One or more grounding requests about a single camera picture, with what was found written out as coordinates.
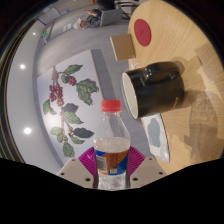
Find grey upholstered chair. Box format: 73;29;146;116
99;8;125;28

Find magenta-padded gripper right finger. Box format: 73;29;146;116
126;147;168;189

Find round ceiling lights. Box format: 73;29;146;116
18;29;35;136

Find wall notice board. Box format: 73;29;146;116
40;5;62;23

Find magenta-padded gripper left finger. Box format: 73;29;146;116
56;146;98;189

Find coffee plant wall mural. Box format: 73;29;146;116
35;49;101;168

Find small brown cardboard box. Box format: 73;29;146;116
109;33;137;62

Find black mug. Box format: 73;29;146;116
120;60;185;120

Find flat round red coaster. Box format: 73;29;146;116
133;18;152;47

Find clear red-capped drink bottle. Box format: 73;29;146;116
93;99;132;190

